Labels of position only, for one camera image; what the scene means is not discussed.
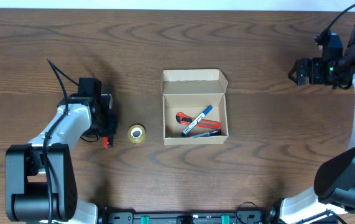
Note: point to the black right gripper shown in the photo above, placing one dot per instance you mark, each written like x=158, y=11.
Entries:
x=304, y=71

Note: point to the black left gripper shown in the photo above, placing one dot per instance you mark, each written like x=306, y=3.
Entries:
x=111, y=123

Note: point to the yellow tape roll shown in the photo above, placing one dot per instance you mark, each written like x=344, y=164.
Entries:
x=136, y=133

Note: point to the orange utility knife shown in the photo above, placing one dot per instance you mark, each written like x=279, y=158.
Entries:
x=204, y=123

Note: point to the cardboard box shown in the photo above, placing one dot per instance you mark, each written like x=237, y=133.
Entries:
x=191, y=91

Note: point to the blue cap white marker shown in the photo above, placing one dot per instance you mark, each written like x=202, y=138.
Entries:
x=196, y=120

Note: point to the black cap white marker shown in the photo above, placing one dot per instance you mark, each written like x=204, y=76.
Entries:
x=216, y=132

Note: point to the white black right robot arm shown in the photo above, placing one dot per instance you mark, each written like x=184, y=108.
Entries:
x=333, y=191

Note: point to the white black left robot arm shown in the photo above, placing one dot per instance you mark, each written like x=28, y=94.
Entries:
x=40, y=180

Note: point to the black aluminium mounting rail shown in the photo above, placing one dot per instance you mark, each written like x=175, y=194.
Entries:
x=253, y=216

